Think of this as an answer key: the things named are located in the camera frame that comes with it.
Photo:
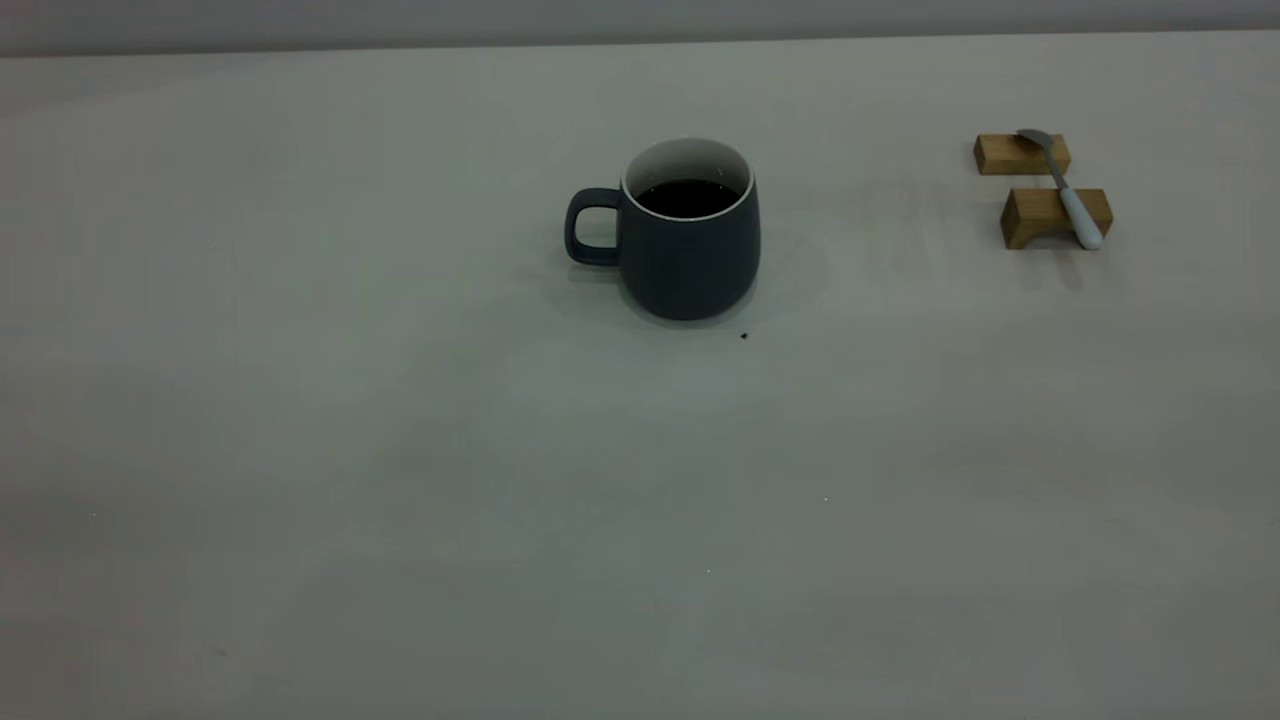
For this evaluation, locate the dark grey ceramic cup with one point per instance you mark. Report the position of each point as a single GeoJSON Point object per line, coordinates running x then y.
{"type": "Point", "coordinates": [690, 265]}

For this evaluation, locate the arched wooden block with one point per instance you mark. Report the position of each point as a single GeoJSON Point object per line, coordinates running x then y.
{"type": "Point", "coordinates": [1030, 210]}

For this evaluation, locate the flat rectangular wooden block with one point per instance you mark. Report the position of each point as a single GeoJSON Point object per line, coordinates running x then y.
{"type": "Point", "coordinates": [1000, 156]}

